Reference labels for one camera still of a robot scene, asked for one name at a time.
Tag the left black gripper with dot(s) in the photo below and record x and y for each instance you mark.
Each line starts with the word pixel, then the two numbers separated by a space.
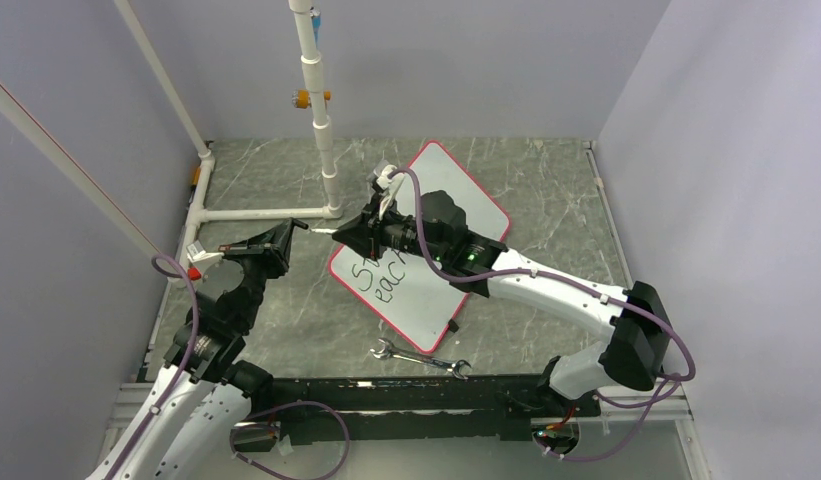
pixel 278 238

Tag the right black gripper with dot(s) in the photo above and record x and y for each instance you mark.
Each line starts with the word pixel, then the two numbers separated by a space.
pixel 366 236

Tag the red framed whiteboard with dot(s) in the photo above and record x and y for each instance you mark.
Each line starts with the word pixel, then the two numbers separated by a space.
pixel 401 289

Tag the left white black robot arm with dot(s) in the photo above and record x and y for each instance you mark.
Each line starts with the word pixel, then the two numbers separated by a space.
pixel 203 388

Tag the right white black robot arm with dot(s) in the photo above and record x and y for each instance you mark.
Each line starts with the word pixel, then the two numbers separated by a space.
pixel 628 326

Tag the silver double ended wrench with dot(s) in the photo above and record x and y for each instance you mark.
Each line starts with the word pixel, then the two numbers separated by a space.
pixel 385 350

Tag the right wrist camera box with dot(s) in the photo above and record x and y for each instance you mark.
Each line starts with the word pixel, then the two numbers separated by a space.
pixel 386 183

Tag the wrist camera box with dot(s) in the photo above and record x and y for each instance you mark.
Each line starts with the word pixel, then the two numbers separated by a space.
pixel 200 260
pixel 386 183

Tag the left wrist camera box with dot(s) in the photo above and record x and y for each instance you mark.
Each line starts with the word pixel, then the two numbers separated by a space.
pixel 200 260

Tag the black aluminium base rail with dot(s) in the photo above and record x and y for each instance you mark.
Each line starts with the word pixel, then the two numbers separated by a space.
pixel 508 407

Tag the white pvc pipe frame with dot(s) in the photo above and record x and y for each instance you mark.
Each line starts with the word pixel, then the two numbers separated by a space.
pixel 313 97

